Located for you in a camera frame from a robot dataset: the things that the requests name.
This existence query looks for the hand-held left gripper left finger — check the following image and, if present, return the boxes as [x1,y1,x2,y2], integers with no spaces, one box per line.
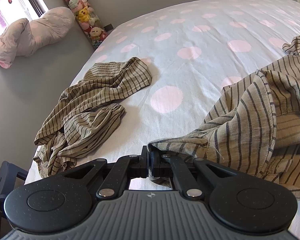
[61,145,151,200]

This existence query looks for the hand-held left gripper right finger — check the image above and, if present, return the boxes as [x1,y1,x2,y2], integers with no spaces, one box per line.
[150,150,240,200]

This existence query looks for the beige striped pants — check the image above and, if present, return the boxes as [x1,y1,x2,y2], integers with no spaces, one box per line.
[33,57,153,178]

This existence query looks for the beige striped shirt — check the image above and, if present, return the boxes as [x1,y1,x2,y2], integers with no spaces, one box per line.
[147,34,300,198]

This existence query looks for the bed with pink dotted sheet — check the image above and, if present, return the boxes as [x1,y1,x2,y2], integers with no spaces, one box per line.
[24,0,300,233]

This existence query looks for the dark blue plastic stool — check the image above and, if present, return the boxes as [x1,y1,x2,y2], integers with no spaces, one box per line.
[0,160,29,202]

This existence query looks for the column of plush toys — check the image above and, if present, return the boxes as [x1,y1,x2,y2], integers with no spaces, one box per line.
[61,0,108,50]

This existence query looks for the pink bundled quilt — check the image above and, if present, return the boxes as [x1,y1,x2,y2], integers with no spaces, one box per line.
[0,7,76,70]

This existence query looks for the window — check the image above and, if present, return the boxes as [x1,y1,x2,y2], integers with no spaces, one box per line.
[0,0,49,73]

